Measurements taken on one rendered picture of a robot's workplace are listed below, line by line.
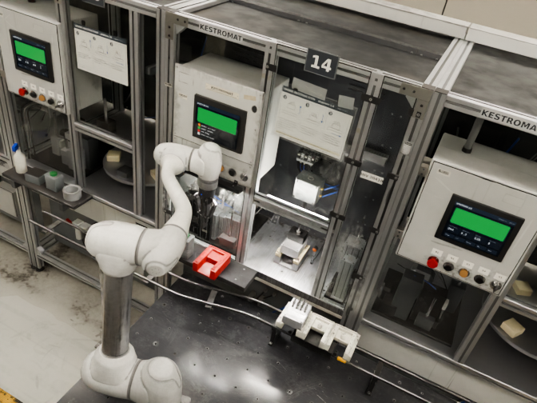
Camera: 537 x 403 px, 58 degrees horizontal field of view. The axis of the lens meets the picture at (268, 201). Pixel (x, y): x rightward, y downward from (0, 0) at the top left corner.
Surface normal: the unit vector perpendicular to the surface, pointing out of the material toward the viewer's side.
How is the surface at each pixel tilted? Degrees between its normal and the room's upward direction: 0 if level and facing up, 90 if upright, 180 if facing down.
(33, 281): 0
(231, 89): 90
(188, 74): 90
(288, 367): 0
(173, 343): 0
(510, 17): 90
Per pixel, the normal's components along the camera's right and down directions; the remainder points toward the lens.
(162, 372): 0.24, -0.78
